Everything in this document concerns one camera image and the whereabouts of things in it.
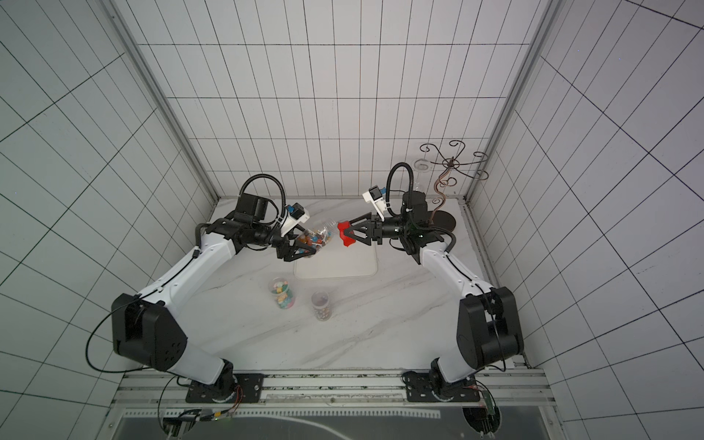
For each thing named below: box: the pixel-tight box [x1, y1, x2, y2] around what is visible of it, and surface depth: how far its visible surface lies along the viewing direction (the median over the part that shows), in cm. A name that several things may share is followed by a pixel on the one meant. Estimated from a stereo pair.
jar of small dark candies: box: [310, 290, 332, 322], surface depth 82 cm
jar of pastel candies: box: [268, 276, 296, 310], surface depth 85 cm
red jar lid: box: [337, 220, 356, 247], surface depth 71 cm
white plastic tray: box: [294, 231, 378, 279], surface depth 97 cm
